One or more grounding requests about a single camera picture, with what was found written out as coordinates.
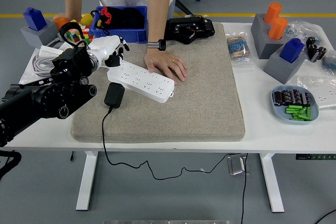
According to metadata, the clear bag of resistors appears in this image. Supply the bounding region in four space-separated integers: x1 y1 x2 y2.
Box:
226 31 255 65

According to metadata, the black pouch with red tag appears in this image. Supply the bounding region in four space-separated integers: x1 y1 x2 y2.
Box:
90 6 146 35

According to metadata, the yellow ball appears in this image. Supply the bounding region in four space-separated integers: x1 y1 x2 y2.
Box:
80 14 95 27

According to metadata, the grey-brown mat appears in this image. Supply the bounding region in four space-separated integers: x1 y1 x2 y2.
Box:
70 23 246 143

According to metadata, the white coiled power cord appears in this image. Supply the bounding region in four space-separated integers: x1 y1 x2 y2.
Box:
33 34 69 77

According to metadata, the light blue plate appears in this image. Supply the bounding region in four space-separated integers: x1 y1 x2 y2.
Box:
271 84 320 125

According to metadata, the black hanging cable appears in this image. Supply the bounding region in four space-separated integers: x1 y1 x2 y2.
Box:
240 153 249 224

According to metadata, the black electronic device housing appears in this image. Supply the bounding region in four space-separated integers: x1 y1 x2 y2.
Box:
164 15 216 45

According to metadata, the black table control panel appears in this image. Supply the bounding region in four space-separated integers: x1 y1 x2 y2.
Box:
296 153 336 161

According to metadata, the large grey block holder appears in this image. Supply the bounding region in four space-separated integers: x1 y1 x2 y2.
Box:
250 13 288 60

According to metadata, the black wristwatch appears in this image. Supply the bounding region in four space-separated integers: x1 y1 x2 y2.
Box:
146 39 166 51

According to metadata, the thin black floor cable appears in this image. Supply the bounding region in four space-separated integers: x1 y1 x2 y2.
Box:
314 209 336 224

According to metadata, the person's left hand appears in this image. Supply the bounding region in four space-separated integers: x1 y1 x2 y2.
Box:
144 49 188 82

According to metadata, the clear bag of blue parts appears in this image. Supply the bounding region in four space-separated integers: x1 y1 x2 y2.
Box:
321 49 336 75

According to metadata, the white table leg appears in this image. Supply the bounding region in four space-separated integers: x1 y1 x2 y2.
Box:
258 153 285 214
75 151 99 211

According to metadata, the clear plastic bag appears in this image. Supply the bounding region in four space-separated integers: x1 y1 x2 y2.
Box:
285 20 325 42

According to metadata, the blue bottle-shaped block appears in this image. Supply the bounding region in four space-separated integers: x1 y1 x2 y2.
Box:
23 6 48 31
279 38 306 64

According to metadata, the person's right hand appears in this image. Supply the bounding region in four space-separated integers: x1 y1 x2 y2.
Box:
59 11 81 22

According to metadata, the orange cylinder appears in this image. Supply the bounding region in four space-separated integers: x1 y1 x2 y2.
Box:
268 17 289 40
264 2 284 25

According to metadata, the metal bracket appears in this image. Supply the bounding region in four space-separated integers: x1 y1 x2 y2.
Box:
226 154 249 176

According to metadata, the multicolour puzzle cube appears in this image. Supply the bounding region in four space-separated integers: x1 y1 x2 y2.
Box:
78 24 95 46
65 19 82 43

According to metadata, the white box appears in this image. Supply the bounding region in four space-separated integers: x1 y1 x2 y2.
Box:
38 45 64 58

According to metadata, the thick black cable sleeve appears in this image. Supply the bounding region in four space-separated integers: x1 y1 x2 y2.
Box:
0 150 23 180

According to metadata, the thin black plug cord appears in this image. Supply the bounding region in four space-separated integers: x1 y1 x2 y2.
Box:
101 105 234 182

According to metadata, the black plug adapter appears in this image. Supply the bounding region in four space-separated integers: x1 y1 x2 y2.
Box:
103 82 125 109

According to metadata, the blue plastic bin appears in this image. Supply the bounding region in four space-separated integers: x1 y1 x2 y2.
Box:
93 5 149 44

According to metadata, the white power strip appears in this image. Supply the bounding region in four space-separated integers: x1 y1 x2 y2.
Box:
107 60 175 103

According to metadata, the white wall socket in bag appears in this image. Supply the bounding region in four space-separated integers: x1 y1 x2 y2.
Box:
297 76 336 109

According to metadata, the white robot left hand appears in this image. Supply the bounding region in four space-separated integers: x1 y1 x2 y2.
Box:
90 35 131 68

